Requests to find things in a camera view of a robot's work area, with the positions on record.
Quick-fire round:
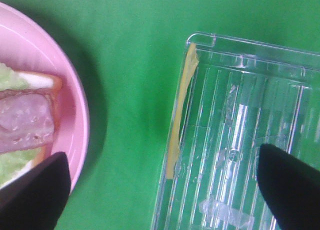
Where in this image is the green tablecloth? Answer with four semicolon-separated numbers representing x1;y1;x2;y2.
1;0;320;229

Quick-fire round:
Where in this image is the bacon strip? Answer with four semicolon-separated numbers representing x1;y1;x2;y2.
0;88;59;153

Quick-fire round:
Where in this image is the white bread slice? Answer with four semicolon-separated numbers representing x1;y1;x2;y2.
14;70;62;163

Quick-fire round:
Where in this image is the yellow cheese slice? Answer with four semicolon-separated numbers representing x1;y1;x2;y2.
166;43;199;179

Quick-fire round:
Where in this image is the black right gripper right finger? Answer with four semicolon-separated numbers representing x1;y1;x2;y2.
257;144;320;229

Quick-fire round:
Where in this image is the pink round plate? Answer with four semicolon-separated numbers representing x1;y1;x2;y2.
0;3;90;189

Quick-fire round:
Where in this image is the clear right plastic container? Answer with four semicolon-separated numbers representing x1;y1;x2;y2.
151;32;320;229

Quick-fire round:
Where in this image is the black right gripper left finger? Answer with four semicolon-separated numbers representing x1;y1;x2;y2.
0;152;71;229

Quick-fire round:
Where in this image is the green lettuce leaf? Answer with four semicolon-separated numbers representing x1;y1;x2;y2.
0;63;46;187

